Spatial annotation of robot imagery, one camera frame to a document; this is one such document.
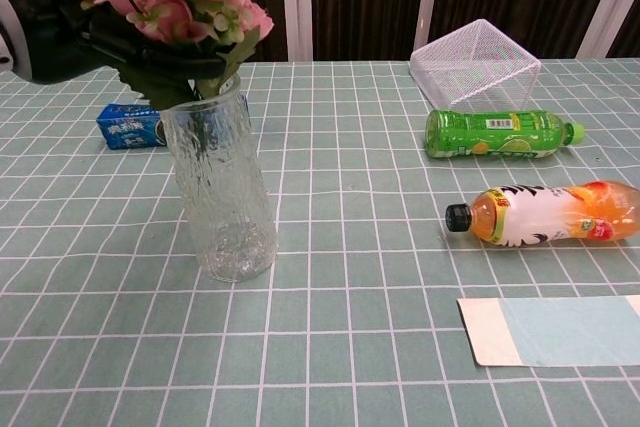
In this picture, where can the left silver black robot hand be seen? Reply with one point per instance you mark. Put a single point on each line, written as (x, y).
(50, 42)

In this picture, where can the clear textured glass vase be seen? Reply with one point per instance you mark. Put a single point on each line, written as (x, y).
(225, 227)

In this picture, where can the blue cookie box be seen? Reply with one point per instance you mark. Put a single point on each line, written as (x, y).
(125, 129)

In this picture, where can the green checked tablecloth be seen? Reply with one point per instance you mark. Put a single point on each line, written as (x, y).
(350, 307)

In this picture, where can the green lime drink bottle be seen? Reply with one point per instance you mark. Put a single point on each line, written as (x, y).
(490, 135)

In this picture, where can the orange tea drink bottle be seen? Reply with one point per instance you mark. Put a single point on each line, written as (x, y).
(540, 217)

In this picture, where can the white blue bookmark with tassel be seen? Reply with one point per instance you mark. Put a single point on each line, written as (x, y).
(550, 332)

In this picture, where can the white metal frame post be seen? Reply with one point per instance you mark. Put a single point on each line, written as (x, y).
(607, 12)
(419, 2)
(296, 2)

